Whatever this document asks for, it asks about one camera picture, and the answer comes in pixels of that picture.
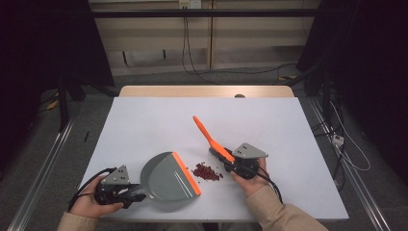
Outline wooden table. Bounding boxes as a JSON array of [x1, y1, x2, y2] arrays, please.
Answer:
[[118, 85, 295, 99]]

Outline dark curtain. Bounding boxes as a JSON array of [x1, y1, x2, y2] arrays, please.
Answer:
[[0, 0, 115, 167], [296, 0, 408, 174]]

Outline black metal stand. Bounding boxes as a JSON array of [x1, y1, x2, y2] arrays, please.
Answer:
[[321, 68, 332, 121], [57, 73, 70, 133]]

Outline person's right hand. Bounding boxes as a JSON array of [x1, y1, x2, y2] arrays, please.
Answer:
[[230, 157, 270, 198]]

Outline white cable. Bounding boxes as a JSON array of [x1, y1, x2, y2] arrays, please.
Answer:
[[329, 100, 372, 172]]

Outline grey dustpan with orange edge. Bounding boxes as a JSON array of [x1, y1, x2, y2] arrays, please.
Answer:
[[129, 151, 202, 206]]

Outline person's left hand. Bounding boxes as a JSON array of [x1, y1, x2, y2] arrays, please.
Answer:
[[68, 175, 125, 219]]

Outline black power cable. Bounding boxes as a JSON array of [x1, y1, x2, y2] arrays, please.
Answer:
[[185, 8, 297, 76], [181, 8, 222, 86]]

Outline red kidney beans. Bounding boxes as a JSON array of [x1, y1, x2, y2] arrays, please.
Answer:
[[191, 162, 224, 183]]

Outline right hand-held gripper black cable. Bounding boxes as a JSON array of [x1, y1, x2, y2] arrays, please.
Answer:
[[255, 167, 285, 205]]

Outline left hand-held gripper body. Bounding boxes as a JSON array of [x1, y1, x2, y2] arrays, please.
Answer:
[[93, 165, 131, 206]]

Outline person's grey trousers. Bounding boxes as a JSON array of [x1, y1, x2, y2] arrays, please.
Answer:
[[160, 221, 264, 231]]

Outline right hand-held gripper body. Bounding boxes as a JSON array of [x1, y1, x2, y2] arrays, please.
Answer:
[[224, 142, 269, 180]]

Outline aluminium floor rail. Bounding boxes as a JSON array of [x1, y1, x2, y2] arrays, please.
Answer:
[[307, 97, 393, 231], [7, 116, 76, 231]]

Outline orange brush with grey bristles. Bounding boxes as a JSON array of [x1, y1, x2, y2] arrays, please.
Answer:
[[192, 115, 236, 165]]

